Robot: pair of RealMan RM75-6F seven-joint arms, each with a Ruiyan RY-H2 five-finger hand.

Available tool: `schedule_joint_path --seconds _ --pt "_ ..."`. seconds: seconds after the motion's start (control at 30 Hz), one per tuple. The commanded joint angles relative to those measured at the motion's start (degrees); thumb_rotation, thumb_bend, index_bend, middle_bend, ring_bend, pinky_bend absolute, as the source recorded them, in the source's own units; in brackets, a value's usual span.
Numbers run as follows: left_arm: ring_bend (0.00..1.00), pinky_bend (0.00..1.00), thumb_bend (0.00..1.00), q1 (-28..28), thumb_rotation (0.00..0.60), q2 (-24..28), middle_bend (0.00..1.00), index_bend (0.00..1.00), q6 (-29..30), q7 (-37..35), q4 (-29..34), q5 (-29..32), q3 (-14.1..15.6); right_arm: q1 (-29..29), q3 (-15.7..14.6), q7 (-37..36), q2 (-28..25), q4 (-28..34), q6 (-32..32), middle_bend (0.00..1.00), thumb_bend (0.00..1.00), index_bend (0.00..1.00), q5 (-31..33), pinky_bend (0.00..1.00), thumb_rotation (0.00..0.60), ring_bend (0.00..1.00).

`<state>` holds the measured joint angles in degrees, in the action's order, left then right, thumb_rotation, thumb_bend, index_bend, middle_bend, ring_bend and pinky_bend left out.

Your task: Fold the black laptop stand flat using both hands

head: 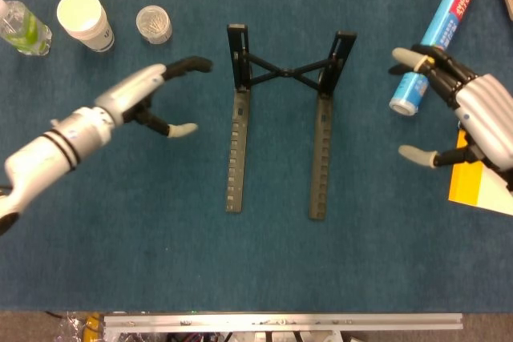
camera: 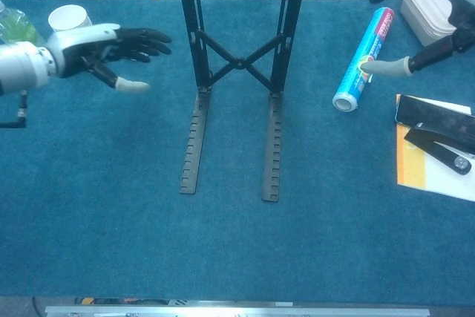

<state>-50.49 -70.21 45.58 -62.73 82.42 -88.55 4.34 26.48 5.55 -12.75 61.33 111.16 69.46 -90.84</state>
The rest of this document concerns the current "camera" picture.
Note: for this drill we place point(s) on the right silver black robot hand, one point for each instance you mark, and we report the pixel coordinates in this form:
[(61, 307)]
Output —
[(460, 9)]

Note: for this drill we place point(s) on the clear bottle green label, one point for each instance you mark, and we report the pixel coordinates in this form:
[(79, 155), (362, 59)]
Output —
[(16, 27)]

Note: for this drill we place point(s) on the aluminium frame rail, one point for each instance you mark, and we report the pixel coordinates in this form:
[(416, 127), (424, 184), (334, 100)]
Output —
[(237, 311)]

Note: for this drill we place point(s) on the black phone blue case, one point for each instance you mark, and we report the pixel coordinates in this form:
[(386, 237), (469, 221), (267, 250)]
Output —
[(434, 116)]

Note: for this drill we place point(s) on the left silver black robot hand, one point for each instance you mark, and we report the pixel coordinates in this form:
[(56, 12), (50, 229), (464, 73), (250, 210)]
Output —
[(78, 48)]

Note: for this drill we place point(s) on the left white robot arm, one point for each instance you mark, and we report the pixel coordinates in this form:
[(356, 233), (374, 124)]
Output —
[(22, 66)]

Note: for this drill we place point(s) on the teal table cloth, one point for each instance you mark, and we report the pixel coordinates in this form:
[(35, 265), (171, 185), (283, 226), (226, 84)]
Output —
[(111, 183)]

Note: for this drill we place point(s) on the yellow white booklet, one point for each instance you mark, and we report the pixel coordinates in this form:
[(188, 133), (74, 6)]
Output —
[(412, 161)]

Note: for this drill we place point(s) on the blue food wrap roll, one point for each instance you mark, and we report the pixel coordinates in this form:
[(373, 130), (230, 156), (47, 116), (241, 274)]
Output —
[(371, 42)]

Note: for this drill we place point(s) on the beige lidded food container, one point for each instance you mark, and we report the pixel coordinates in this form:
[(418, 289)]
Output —
[(423, 16)]

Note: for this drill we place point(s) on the white paper cup stack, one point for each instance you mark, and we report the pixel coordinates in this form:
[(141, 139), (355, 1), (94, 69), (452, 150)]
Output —
[(68, 18)]

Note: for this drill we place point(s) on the black metal laptop stand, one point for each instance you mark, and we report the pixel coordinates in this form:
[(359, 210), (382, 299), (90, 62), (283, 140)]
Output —
[(239, 64)]

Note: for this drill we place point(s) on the black stapler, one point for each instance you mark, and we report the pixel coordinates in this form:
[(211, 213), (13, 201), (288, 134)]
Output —
[(441, 151)]

